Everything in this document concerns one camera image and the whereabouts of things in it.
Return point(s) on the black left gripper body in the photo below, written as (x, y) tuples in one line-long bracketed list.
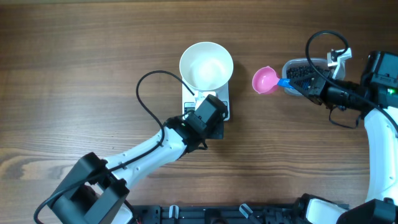
[(217, 131)]

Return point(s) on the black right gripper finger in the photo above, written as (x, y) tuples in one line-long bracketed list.
[(303, 86), (293, 75)]

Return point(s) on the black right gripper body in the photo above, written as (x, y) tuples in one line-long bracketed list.
[(315, 88)]

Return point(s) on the pink scoop blue handle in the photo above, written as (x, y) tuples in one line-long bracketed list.
[(265, 81)]

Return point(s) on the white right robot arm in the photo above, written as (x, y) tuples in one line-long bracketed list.
[(375, 97)]

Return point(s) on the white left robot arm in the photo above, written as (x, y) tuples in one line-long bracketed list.
[(95, 189)]

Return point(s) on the white digital kitchen scale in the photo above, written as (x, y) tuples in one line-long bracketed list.
[(188, 101)]

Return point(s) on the cream white bowl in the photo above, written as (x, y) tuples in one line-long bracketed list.
[(206, 66)]

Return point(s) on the clear plastic bean container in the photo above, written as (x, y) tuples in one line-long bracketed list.
[(319, 63)]

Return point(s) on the black beans in container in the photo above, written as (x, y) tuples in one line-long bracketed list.
[(300, 68)]

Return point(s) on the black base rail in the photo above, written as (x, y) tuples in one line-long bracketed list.
[(245, 213)]

